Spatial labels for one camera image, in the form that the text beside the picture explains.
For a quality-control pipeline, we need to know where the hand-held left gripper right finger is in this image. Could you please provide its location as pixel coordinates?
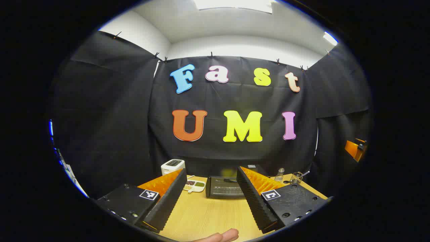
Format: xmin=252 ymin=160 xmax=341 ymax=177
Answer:
xmin=236 ymin=166 xmax=333 ymax=235

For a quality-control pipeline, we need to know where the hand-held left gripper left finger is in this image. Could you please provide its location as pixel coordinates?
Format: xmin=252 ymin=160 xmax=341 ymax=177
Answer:
xmin=96 ymin=168 xmax=187 ymax=233

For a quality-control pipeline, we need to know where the black electric oven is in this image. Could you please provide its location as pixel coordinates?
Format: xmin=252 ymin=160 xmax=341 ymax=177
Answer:
xmin=205 ymin=164 xmax=268 ymax=199

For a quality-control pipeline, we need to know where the white divided snack plate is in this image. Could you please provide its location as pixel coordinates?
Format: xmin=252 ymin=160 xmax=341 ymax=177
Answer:
xmin=183 ymin=180 xmax=206 ymax=193

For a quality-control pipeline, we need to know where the white toaster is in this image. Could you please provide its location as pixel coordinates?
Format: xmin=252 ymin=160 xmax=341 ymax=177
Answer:
xmin=161 ymin=159 xmax=186 ymax=176

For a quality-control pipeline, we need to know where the black backdrop cloth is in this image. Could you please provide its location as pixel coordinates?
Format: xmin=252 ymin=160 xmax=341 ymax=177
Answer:
xmin=47 ymin=30 xmax=373 ymax=202

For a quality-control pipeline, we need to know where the small ceiling light panel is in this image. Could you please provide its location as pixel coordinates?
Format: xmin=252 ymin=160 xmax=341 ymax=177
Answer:
xmin=323 ymin=31 xmax=338 ymax=46

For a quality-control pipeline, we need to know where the large ceiling light panel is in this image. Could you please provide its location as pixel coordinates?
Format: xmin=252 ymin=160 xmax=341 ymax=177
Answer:
xmin=193 ymin=0 xmax=273 ymax=14

